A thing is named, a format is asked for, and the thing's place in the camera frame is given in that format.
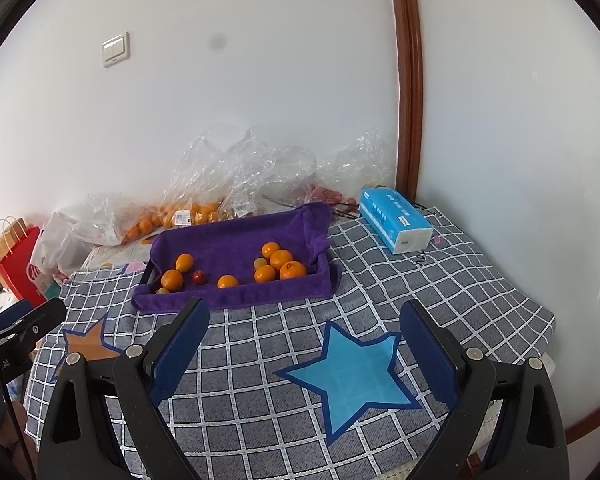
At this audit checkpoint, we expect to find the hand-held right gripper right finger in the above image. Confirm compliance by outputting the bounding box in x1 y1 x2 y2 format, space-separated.
399 299 571 480

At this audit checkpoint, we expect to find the brown wooden door frame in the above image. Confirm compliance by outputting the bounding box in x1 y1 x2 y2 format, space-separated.
385 0 425 201

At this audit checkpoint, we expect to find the thin black table cable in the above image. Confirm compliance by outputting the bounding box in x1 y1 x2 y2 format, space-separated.
330 200 366 221

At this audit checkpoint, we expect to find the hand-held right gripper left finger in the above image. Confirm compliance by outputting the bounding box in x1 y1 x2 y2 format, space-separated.
37 296 211 480

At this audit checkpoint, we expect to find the clear bag of longans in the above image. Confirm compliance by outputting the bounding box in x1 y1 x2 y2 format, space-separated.
215 127 318 218

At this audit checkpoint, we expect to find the red paper bag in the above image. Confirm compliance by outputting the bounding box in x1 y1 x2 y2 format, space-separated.
0 226 48 306

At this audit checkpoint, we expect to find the clear bag of red fruit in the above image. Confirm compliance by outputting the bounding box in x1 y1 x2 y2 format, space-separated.
305 127 396 208

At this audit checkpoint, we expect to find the brown paper bag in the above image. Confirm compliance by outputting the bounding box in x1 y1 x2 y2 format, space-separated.
0 216 31 261

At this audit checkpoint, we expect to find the clear bag of tangerines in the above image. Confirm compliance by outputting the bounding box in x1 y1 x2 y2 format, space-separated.
72 192 156 247

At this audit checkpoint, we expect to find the white plastic bag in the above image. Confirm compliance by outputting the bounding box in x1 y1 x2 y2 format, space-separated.
30 210 88 276

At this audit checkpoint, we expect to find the person's left hand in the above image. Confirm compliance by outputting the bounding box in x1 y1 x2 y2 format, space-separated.
0 405 31 461

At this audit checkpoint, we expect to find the black tray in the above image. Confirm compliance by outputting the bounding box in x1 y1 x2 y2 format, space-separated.
141 259 162 287

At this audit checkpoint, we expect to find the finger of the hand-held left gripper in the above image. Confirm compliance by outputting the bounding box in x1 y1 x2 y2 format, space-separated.
0 300 33 333
9 299 67 357

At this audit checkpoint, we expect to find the purple towel-lined tray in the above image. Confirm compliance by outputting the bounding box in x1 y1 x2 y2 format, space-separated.
131 202 342 311

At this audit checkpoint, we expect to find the brown wooden baseboard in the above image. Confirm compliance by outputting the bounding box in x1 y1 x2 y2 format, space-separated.
565 390 600 446

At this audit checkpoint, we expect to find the grey checked tablecloth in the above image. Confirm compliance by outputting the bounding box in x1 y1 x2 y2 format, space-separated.
22 205 556 480

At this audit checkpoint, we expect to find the blue tissue pack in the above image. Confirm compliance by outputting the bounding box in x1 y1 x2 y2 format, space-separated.
358 187 434 255

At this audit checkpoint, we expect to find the white wall switch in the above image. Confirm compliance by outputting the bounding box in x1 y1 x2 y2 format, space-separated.
101 31 130 68

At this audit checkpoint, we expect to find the labelled clear bag of mandarins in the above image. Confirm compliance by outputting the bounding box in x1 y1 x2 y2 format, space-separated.
150 150 231 228

